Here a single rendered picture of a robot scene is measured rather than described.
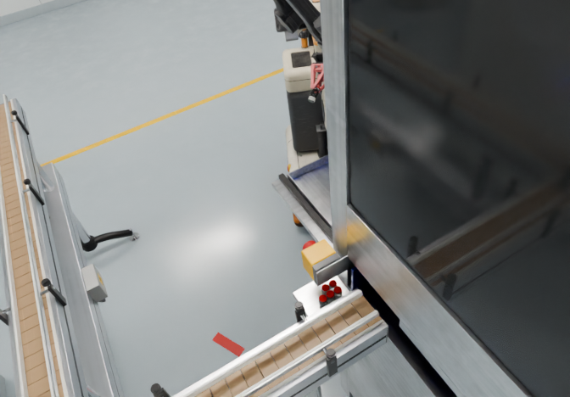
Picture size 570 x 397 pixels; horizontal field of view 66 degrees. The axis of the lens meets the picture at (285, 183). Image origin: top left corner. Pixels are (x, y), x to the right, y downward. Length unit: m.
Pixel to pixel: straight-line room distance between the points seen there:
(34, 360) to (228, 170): 1.87
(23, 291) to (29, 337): 0.16
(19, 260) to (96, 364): 0.43
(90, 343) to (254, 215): 1.22
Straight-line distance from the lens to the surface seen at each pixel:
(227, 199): 2.70
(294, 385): 1.06
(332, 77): 0.78
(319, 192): 1.43
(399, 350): 1.15
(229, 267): 2.39
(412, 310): 0.95
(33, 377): 1.29
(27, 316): 1.40
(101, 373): 1.67
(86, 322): 1.79
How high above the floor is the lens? 1.93
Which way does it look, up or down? 45 degrees down
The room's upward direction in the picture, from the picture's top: 9 degrees counter-clockwise
